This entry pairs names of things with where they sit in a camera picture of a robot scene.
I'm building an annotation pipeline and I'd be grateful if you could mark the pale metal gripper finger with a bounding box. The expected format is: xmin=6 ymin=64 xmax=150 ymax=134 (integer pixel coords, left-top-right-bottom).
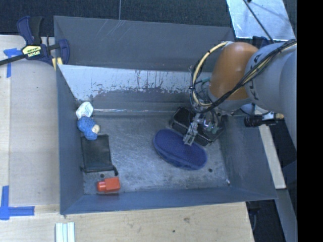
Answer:
xmin=187 ymin=127 xmax=197 ymax=146
xmin=182 ymin=126 xmax=192 ymax=144

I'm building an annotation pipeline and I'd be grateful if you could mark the blue oval sponge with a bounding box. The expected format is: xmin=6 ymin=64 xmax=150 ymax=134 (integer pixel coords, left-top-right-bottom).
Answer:
xmin=152 ymin=129 xmax=208 ymax=171

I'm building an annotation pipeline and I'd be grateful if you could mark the black box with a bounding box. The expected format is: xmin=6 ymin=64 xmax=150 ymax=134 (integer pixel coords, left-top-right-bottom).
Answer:
xmin=168 ymin=106 xmax=224 ymax=147

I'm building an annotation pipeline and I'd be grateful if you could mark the grey metal bin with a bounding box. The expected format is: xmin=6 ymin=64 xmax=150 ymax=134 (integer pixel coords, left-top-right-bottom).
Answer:
xmin=53 ymin=15 xmax=279 ymax=215

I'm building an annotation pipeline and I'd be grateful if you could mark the black flat pouch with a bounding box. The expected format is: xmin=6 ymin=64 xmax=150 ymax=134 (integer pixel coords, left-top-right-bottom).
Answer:
xmin=79 ymin=134 xmax=119 ymax=176

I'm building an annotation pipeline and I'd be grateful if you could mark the orange-red small bottle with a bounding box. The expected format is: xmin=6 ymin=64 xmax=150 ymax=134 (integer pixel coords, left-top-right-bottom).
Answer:
xmin=96 ymin=176 xmax=121 ymax=193

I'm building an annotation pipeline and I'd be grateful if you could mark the blue and beige toy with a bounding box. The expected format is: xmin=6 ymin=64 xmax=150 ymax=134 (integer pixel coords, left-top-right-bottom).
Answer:
xmin=76 ymin=116 xmax=101 ymax=141

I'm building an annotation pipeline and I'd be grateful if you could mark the white crumpled packet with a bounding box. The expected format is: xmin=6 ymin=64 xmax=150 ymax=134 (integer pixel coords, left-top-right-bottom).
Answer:
xmin=75 ymin=101 xmax=95 ymax=119

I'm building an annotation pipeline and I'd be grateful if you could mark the pale wood flat board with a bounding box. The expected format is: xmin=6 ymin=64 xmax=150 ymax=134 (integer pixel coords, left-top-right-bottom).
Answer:
xmin=8 ymin=61 xmax=62 ymax=207

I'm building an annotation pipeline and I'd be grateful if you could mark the black cylinder on white bracket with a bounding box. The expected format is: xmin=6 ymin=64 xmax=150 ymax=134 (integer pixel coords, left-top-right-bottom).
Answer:
xmin=244 ymin=111 xmax=285 ymax=128

